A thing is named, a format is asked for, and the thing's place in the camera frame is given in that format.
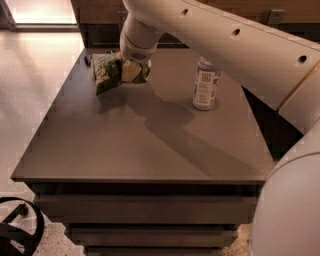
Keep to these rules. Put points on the middle grey drawer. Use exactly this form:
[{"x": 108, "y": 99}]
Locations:
[{"x": 126, "y": 237}]

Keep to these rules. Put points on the green jalapeno chip bag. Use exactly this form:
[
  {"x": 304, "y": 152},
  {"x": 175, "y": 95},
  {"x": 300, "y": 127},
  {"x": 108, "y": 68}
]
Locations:
[{"x": 107, "y": 71}]

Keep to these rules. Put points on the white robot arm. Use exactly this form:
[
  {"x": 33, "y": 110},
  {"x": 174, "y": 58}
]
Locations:
[{"x": 279, "y": 69}]

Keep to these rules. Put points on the bottom grey drawer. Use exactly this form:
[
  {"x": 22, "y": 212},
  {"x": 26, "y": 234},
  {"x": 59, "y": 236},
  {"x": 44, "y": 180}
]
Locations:
[{"x": 103, "y": 251}]

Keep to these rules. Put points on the clear plastic water bottle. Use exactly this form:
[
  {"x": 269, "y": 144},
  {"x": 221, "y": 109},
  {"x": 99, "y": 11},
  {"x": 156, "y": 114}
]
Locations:
[{"x": 206, "y": 84}]

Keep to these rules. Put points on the grey drawer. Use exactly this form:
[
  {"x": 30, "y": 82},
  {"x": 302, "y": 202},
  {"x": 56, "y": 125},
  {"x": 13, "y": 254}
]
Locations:
[
  {"x": 185, "y": 210},
  {"x": 126, "y": 237},
  {"x": 103, "y": 251}
]

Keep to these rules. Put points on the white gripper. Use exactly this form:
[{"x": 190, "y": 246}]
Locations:
[{"x": 135, "y": 52}]

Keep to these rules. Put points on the right metal bracket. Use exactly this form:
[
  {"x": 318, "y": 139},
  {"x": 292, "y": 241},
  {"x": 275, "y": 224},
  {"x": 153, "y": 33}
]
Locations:
[{"x": 275, "y": 16}]

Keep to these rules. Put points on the dark rxbar chocolate bar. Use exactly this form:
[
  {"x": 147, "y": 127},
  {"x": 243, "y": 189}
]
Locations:
[{"x": 87, "y": 60}]

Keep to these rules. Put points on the top grey drawer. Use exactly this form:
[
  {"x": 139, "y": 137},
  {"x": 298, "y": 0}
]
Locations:
[{"x": 185, "y": 210}]

